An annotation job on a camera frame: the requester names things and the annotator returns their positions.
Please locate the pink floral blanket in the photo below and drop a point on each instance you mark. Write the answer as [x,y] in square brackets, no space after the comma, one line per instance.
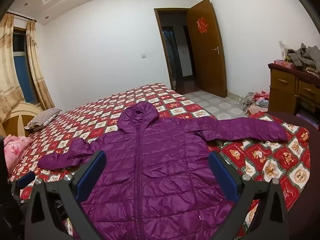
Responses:
[16,150]

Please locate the pile of grey clothes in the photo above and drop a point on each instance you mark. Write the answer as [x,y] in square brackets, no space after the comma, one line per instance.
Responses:
[302,57]

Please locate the brown wooden door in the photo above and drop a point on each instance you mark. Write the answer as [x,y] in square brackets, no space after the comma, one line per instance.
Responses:
[207,62]

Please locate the striped pillow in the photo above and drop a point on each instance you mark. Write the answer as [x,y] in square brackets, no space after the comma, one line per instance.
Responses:
[42,118]

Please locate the red printed checkered blanket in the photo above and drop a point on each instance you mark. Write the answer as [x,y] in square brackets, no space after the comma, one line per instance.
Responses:
[175,102]

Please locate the pink box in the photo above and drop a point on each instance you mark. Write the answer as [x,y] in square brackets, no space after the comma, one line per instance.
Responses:
[285,65]

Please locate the pile of colourful clothes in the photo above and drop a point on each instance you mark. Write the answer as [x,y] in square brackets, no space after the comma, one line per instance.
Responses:
[257,101]

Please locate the brown wooden door frame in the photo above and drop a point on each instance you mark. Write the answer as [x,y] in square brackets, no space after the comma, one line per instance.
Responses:
[158,42]

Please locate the dark maroon bed sheet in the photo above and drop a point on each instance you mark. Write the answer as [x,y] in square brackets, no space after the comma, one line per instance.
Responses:
[311,180]

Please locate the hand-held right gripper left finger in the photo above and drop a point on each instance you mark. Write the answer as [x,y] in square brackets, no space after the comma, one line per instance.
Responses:
[91,175]

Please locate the purple hooded down jacket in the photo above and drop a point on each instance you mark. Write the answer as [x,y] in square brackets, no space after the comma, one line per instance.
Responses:
[155,167]

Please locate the beige patterned curtain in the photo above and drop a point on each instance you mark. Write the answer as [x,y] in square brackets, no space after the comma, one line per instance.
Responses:
[8,62]
[36,67]

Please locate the window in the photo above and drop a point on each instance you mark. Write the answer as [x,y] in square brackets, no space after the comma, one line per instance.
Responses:
[21,72]

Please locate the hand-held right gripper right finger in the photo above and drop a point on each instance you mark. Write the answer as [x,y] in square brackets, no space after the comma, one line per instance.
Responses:
[222,177]

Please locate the dark curtain rod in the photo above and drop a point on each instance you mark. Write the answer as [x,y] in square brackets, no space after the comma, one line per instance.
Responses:
[22,17]

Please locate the white card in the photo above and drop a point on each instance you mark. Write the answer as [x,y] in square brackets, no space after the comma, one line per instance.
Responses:
[282,48]

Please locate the beige wooden headboard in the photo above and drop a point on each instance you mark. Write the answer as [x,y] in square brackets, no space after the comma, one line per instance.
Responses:
[15,116]

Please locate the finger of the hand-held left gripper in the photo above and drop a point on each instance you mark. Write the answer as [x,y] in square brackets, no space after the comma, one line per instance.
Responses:
[26,178]

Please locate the red paper door decoration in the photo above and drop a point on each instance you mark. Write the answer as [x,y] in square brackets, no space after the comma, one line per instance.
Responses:
[202,25]

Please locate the wooden dresser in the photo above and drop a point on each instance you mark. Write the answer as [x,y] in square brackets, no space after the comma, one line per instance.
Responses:
[282,90]

